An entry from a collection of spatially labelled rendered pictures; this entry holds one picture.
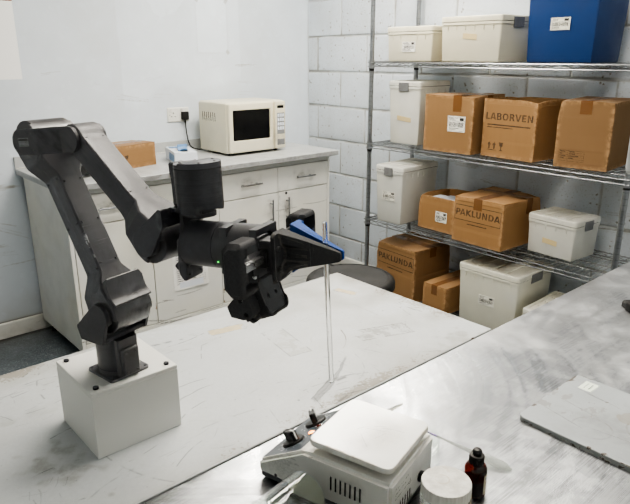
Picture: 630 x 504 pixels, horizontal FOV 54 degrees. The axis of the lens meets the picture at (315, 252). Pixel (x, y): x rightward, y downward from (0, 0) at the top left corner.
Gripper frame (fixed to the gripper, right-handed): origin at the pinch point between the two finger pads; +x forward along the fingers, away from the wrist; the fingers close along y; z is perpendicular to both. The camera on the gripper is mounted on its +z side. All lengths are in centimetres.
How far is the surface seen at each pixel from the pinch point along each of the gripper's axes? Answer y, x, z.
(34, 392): -5, -57, 32
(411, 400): -29.7, 3.0, 34.0
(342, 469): 0.1, 2.8, 27.7
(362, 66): -323, -114, -22
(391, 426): -8.0, 6.5, 25.5
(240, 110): -248, -160, -1
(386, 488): 1.2, 8.9, 28.0
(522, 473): -17.6, 22.4, 35.0
